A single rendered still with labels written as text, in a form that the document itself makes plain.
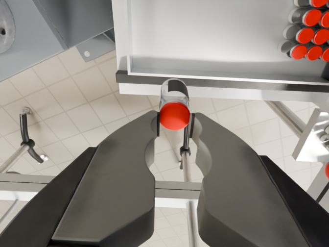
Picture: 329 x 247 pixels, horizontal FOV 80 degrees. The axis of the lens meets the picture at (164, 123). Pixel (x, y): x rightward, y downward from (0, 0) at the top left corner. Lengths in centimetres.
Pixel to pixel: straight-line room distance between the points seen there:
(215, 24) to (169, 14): 7
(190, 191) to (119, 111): 72
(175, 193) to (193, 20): 94
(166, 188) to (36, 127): 111
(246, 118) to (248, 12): 121
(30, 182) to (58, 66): 71
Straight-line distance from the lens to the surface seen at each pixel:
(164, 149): 160
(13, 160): 163
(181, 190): 116
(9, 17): 54
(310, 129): 52
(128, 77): 36
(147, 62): 37
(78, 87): 146
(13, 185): 141
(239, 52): 38
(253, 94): 42
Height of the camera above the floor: 123
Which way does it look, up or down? 58 degrees down
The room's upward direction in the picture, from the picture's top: 177 degrees counter-clockwise
